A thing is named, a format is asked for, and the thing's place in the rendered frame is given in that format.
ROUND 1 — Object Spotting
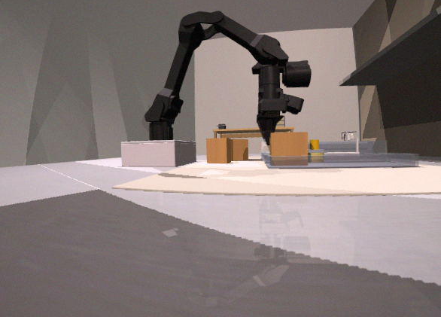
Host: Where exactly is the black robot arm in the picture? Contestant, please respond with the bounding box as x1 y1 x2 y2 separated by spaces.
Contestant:
144 11 312 141

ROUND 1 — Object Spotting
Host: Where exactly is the orange cube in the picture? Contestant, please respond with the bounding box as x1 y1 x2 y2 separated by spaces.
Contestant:
206 138 231 163
230 139 248 161

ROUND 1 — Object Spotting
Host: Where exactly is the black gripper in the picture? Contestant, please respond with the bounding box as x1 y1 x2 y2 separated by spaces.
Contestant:
257 84 287 145

